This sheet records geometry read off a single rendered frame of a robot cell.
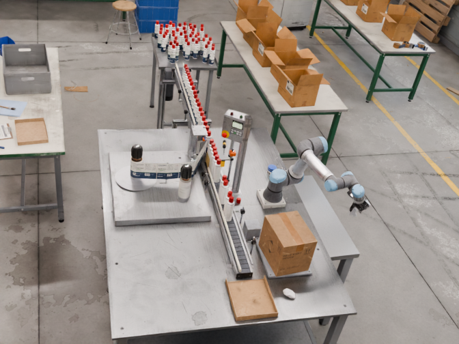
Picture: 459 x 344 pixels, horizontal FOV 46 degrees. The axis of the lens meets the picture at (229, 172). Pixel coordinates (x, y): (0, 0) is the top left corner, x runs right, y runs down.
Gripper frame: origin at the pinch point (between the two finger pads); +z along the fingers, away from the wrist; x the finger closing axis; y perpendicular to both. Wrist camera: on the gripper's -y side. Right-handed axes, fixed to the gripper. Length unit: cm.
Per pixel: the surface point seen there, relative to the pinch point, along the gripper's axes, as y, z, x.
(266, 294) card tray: 13, -21, -85
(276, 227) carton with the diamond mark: -14, -30, -54
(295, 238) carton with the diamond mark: -1, -29, -49
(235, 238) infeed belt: -33, -13, -78
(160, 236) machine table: -62, -28, -118
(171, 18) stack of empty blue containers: -488, 240, 53
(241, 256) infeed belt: -17, -19, -83
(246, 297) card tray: 9, -27, -96
